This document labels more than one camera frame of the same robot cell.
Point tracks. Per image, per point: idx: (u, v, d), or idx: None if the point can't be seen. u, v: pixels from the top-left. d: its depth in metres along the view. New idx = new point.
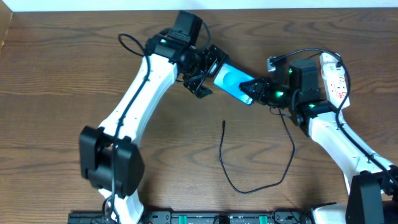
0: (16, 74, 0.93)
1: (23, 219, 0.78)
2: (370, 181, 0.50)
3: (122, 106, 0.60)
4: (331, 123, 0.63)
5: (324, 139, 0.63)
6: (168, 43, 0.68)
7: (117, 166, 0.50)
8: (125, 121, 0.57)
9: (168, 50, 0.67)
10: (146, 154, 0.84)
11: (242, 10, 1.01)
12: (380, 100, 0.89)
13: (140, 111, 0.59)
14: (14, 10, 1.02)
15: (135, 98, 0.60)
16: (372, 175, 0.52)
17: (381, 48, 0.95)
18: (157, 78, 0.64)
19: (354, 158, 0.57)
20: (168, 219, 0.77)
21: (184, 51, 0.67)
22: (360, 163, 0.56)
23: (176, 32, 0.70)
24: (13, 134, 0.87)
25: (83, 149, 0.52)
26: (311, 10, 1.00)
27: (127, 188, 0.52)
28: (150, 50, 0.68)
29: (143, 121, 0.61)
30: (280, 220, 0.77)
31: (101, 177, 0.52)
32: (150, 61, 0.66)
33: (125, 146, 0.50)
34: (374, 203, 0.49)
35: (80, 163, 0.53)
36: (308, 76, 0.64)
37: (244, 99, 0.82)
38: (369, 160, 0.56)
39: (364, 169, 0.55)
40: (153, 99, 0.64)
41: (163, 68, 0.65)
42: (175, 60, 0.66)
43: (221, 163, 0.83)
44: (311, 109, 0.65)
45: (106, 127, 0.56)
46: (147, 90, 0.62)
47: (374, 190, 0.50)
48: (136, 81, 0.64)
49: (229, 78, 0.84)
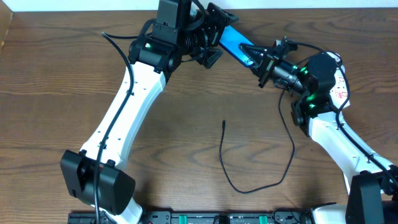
0: (16, 74, 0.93)
1: (23, 219, 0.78)
2: (370, 180, 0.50)
3: (104, 125, 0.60)
4: (331, 123, 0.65)
5: (326, 139, 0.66)
6: (153, 46, 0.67)
7: (102, 189, 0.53)
8: (108, 143, 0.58)
9: (154, 55, 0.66)
10: (147, 154, 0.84)
11: (242, 10, 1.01)
12: (381, 100, 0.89)
13: (124, 130, 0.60)
14: (14, 10, 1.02)
15: (118, 117, 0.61)
16: (371, 174, 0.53)
17: (382, 48, 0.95)
18: (142, 90, 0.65)
19: (354, 158, 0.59)
20: (168, 219, 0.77)
21: (171, 55, 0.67)
22: (360, 164, 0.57)
23: (161, 25, 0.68)
24: (13, 134, 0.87)
25: (66, 172, 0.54)
26: (311, 11, 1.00)
27: (116, 207, 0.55)
28: (134, 57, 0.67)
29: (130, 137, 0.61)
30: (280, 220, 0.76)
31: (89, 197, 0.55)
32: (134, 71, 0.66)
33: (107, 172, 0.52)
34: (374, 202, 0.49)
35: (67, 185, 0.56)
36: (321, 88, 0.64)
37: (244, 59, 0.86)
38: (369, 160, 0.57)
39: (364, 169, 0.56)
40: (140, 113, 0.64)
41: (148, 80, 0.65)
42: (160, 69, 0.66)
43: (221, 163, 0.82)
44: (311, 109, 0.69)
45: (87, 151, 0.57)
46: (131, 106, 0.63)
47: (374, 190, 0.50)
48: (120, 96, 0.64)
49: (232, 38, 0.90)
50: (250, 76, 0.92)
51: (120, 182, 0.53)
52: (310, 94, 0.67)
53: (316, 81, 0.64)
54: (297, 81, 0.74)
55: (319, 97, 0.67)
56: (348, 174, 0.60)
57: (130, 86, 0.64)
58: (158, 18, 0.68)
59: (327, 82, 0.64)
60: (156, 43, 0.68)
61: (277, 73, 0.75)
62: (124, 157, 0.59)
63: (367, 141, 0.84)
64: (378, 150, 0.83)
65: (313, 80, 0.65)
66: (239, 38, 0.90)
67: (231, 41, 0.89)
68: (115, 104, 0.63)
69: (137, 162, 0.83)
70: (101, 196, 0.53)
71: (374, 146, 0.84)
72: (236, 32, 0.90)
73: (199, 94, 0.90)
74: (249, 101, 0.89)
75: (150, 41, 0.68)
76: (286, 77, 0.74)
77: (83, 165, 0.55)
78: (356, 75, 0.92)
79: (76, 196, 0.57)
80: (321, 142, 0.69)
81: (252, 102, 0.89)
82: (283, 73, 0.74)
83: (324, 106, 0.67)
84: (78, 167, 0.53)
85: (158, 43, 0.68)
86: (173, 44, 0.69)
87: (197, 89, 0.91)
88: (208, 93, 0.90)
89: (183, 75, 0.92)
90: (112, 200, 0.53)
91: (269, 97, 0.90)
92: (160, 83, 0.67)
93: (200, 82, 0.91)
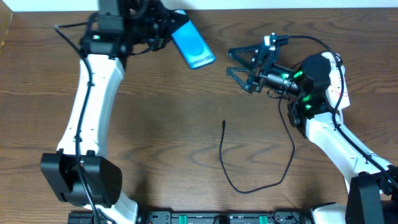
0: (16, 74, 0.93)
1: (23, 219, 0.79)
2: (369, 181, 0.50)
3: (73, 121, 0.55)
4: (328, 124, 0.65)
5: (323, 140, 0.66)
6: (102, 37, 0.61)
7: (91, 181, 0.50)
8: (83, 135, 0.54)
9: (104, 44, 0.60)
10: (146, 154, 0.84)
11: (242, 10, 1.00)
12: (380, 100, 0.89)
13: (96, 120, 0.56)
14: (14, 10, 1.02)
15: (85, 109, 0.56)
16: (370, 175, 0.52)
17: (381, 48, 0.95)
18: (102, 79, 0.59)
19: (352, 160, 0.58)
20: (168, 219, 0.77)
21: (122, 41, 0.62)
22: (359, 165, 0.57)
23: (104, 15, 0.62)
24: (13, 133, 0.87)
25: (50, 177, 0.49)
26: (311, 11, 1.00)
27: (109, 196, 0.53)
28: (86, 51, 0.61)
29: (103, 127, 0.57)
30: (280, 220, 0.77)
31: (79, 195, 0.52)
32: (90, 63, 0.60)
33: (89, 160, 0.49)
34: (372, 202, 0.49)
35: (53, 189, 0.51)
36: (317, 88, 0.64)
37: (191, 60, 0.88)
38: (367, 161, 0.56)
39: (362, 170, 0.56)
40: (107, 101, 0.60)
41: (107, 68, 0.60)
42: (114, 55, 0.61)
43: (221, 163, 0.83)
44: (308, 110, 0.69)
45: (64, 149, 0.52)
46: (96, 96, 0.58)
47: (373, 190, 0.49)
48: (80, 91, 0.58)
49: (186, 32, 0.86)
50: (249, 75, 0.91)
51: (105, 167, 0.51)
52: (306, 96, 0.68)
53: (311, 81, 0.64)
54: (293, 84, 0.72)
55: (315, 97, 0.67)
56: (347, 175, 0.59)
57: (89, 78, 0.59)
58: (100, 9, 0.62)
59: (323, 82, 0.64)
60: (104, 35, 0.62)
61: (271, 81, 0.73)
62: (102, 148, 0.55)
63: (367, 141, 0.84)
64: (378, 150, 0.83)
65: (309, 81, 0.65)
66: (192, 35, 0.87)
67: (184, 37, 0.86)
68: (79, 99, 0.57)
69: (137, 162, 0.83)
70: (92, 190, 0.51)
71: (374, 146, 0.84)
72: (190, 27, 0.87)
73: (199, 94, 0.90)
74: (249, 101, 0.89)
75: (98, 33, 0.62)
76: (281, 82, 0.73)
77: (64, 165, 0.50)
78: (356, 76, 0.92)
79: (65, 201, 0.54)
80: (318, 142, 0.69)
81: (252, 102, 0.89)
82: (277, 79, 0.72)
83: (321, 107, 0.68)
84: (60, 168, 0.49)
85: (107, 33, 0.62)
86: (120, 31, 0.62)
87: (197, 89, 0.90)
88: (208, 93, 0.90)
89: (183, 75, 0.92)
90: (104, 189, 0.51)
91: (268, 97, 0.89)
92: (119, 69, 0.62)
93: (200, 82, 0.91)
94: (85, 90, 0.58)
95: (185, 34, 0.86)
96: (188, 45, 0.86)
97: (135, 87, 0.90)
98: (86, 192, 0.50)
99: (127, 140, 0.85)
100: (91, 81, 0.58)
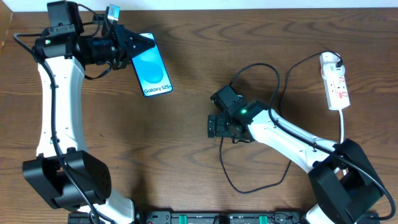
0: (15, 74, 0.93)
1: (23, 219, 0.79)
2: (322, 169, 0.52)
3: (46, 122, 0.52)
4: (267, 123, 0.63)
5: (270, 140, 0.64)
6: (54, 40, 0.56)
7: (78, 180, 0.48)
8: (59, 136, 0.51)
9: (57, 45, 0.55)
10: (146, 154, 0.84)
11: (242, 10, 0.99)
12: (381, 100, 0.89)
13: (69, 118, 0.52)
14: (14, 10, 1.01)
15: (55, 110, 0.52)
16: (323, 164, 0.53)
17: (382, 48, 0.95)
18: (63, 79, 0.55)
19: (301, 152, 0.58)
20: (168, 219, 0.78)
21: (75, 40, 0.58)
22: (308, 156, 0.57)
23: (56, 27, 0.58)
24: (13, 134, 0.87)
25: (35, 183, 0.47)
26: (312, 10, 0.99)
27: (101, 191, 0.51)
28: (40, 57, 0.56)
29: (78, 123, 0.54)
30: (280, 220, 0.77)
31: (71, 198, 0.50)
32: (49, 66, 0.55)
33: (71, 157, 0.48)
34: (334, 187, 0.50)
35: (42, 197, 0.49)
36: (224, 93, 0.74)
37: (144, 87, 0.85)
38: (315, 149, 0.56)
39: (314, 160, 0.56)
40: (76, 98, 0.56)
41: (66, 66, 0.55)
42: (71, 54, 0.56)
43: (221, 163, 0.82)
44: (244, 113, 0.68)
45: (45, 153, 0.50)
46: (64, 95, 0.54)
47: (327, 173, 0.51)
48: (45, 96, 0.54)
49: (151, 58, 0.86)
50: (249, 75, 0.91)
51: (89, 160, 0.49)
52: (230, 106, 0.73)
53: (217, 94, 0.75)
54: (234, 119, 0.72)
55: (236, 104, 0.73)
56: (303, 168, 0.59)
57: (50, 80, 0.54)
58: (50, 20, 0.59)
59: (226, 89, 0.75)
60: (56, 38, 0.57)
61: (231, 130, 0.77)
62: (81, 144, 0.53)
63: (367, 141, 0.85)
64: (378, 150, 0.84)
65: (216, 96, 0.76)
66: (157, 63, 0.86)
67: (146, 64, 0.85)
68: (46, 101, 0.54)
69: (138, 162, 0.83)
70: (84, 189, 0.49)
71: (374, 146, 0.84)
72: (158, 56, 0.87)
73: (199, 94, 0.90)
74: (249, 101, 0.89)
75: (48, 38, 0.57)
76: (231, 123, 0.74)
77: (46, 169, 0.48)
78: (356, 76, 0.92)
79: (59, 208, 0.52)
80: (267, 142, 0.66)
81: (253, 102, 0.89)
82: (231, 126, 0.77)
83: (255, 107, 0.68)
84: (43, 171, 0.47)
85: (57, 37, 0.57)
86: (71, 35, 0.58)
87: (196, 89, 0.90)
88: (208, 93, 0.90)
89: (183, 75, 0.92)
90: (93, 184, 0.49)
91: (268, 97, 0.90)
92: (78, 66, 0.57)
93: (200, 82, 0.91)
94: (50, 93, 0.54)
95: (145, 62, 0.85)
96: (146, 71, 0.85)
97: (135, 87, 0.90)
98: (80, 193, 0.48)
99: (127, 140, 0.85)
100: (54, 82, 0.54)
